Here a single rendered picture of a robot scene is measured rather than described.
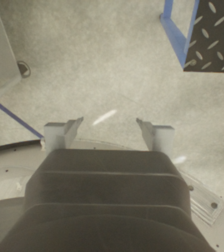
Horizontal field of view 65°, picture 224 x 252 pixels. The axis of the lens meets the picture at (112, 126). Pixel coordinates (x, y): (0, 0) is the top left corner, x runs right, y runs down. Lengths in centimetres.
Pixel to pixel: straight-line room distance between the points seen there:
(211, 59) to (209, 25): 6
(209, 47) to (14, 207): 60
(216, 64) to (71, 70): 85
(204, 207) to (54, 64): 99
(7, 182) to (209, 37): 69
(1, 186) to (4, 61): 66
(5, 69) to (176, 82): 94
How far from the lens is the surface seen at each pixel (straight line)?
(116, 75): 107
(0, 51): 111
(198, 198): 58
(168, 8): 86
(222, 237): 60
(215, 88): 118
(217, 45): 41
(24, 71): 117
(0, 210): 61
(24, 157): 76
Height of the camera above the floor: 97
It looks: 50 degrees down
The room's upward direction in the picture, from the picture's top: 169 degrees counter-clockwise
